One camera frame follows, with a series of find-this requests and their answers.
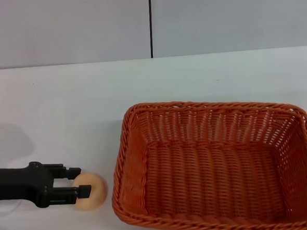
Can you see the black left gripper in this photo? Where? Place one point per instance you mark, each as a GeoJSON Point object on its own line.
{"type": "Point", "coordinates": [17, 183]}

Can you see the orange woven rectangular basket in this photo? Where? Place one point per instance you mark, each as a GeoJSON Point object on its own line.
{"type": "Point", "coordinates": [212, 174]}

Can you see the round beige bread roll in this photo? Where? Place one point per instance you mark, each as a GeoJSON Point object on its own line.
{"type": "Point", "coordinates": [98, 191]}

